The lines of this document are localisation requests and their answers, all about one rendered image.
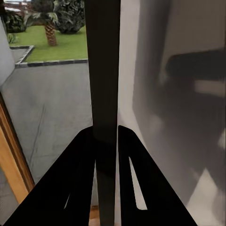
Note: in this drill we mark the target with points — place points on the door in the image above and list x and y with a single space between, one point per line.
45 98

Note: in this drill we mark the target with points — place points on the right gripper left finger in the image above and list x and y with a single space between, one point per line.
62 196

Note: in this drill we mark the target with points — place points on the poster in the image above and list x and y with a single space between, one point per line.
103 41

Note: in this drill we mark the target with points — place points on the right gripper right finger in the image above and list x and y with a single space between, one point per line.
164 208

